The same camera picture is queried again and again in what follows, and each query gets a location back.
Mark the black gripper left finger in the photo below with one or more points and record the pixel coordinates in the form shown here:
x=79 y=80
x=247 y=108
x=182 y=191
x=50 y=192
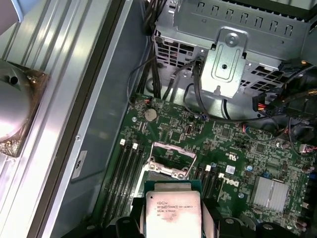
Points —
x=138 y=218

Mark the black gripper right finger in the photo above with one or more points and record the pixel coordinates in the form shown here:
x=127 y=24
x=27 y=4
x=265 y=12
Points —
x=211 y=218

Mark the silver CPU green edge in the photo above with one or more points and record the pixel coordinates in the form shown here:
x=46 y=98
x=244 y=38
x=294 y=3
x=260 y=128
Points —
x=173 y=210

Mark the metal socket cover frame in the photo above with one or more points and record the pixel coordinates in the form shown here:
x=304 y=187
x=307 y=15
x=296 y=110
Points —
x=174 y=149

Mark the RAM slot black clips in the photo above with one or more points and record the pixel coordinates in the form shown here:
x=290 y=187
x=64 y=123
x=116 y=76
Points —
x=213 y=186
x=135 y=181
x=199 y=174
x=121 y=181

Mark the silver chipset heatsink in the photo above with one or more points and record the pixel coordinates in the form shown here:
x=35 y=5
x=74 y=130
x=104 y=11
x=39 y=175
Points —
x=268 y=193

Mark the green motherboard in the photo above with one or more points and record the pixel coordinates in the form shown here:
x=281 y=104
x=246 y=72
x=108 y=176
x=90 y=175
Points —
x=223 y=148

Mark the black PC case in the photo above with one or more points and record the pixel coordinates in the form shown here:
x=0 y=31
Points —
x=99 y=138

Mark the round coin battery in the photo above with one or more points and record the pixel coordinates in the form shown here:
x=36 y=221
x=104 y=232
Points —
x=150 y=115

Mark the grey metal drive cage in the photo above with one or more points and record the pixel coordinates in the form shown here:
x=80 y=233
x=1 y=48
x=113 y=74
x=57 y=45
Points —
x=272 y=37

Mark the silver metal bracket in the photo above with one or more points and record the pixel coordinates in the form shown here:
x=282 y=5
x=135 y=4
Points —
x=223 y=67

